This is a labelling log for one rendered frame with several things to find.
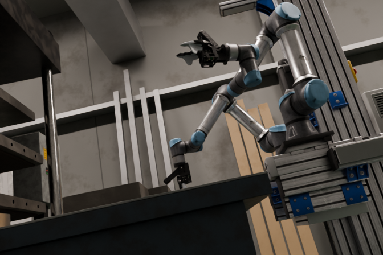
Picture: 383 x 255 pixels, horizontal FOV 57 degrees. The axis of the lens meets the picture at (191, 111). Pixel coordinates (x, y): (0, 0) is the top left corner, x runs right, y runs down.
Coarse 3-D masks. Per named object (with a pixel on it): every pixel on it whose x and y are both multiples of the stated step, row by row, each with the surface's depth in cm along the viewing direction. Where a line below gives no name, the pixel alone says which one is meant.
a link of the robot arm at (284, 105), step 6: (282, 96) 169; (288, 96) 166; (282, 102) 168; (288, 102) 164; (282, 108) 168; (288, 108) 164; (282, 114) 169; (288, 114) 165; (294, 114) 163; (300, 114) 161; (288, 120) 165
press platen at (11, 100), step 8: (0, 88) 162; (0, 96) 161; (8, 96) 168; (0, 104) 167; (8, 104) 169; (16, 104) 175; (0, 112) 175; (8, 112) 177; (16, 112) 179; (24, 112) 182; (32, 112) 193; (0, 120) 184; (8, 120) 186; (16, 120) 188; (24, 120) 190; (32, 120) 192
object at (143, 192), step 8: (128, 184) 78; (136, 184) 78; (88, 192) 78; (96, 192) 77; (104, 192) 77; (112, 192) 77; (120, 192) 77; (128, 192) 77; (136, 192) 77; (144, 192) 83; (64, 200) 77; (72, 200) 77; (80, 200) 77; (88, 200) 77; (96, 200) 77; (104, 200) 77; (112, 200) 77; (120, 200) 77; (64, 208) 77; (72, 208) 76; (80, 208) 76
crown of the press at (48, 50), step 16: (0, 0) 151; (16, 0) 168; (0, 16) 158; (16, 16) 164; (32, 16) 185; (0, 32) 168; (16, 32) 170; (32, 32) 181; (48, 32) 206; (0, 48) 179; (16, 48) 182; (32, 48) 185; (48, 48) 200; (0, 64) 193; (16, 64) 196; (32, 64) 199; (48, 64) 202; (0, 80) 208; (16, 80) 211
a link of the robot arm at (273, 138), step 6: (276, 126) 213; (282, 126) 213; (270, 132) 217; (276, 132) 212; (282, 132) 211; (270, 138) 218; (276, 138) 212; (282, 138) 210; (270, 144) 220; (276, 144) 212
